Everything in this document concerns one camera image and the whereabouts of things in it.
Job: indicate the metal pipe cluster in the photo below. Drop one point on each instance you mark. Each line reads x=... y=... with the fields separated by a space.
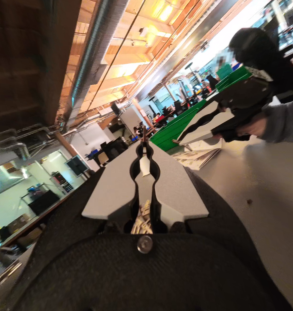
x=17 y=144

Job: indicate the dark monitor screen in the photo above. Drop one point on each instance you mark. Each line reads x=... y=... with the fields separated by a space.
x=77 y=165

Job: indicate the pile of wooden model parts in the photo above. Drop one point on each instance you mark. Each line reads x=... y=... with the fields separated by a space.
x=142 y=218

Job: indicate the person's right forearm grey sleeve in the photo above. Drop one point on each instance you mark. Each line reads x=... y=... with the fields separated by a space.
x=285 y=121

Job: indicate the white paper piece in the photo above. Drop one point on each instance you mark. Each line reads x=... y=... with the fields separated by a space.
x=145 y=167

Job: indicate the printed instruction booklet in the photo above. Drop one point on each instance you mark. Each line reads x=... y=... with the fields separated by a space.
x=197 y=158

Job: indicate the brown wooden pillar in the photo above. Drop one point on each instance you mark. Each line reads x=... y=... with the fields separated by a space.
x=64 y=144

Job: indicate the person's head with black hair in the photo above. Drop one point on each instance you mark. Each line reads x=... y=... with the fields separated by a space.
x=255 y=48

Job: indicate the person's right hand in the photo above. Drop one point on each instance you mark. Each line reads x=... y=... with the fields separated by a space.
x=253 y=127

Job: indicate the black desk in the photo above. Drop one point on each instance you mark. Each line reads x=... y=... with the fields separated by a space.
x=112 y=148

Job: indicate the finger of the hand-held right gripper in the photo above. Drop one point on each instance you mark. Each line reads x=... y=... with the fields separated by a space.
x=204 y=107
x=204 y=133

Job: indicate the black cabinet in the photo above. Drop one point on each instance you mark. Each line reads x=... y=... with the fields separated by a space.
x=43 y=203

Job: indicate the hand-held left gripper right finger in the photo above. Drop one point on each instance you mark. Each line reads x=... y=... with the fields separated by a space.
x=175 y=184

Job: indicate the long silver ceiling duct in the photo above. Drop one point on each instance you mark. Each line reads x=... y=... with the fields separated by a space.
x=93 y=48

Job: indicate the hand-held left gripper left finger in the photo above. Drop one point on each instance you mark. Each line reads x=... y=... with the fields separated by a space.
x=110 y=189

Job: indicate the large green plastic bin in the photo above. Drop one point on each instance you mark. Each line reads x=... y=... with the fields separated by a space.
x=170 y=132

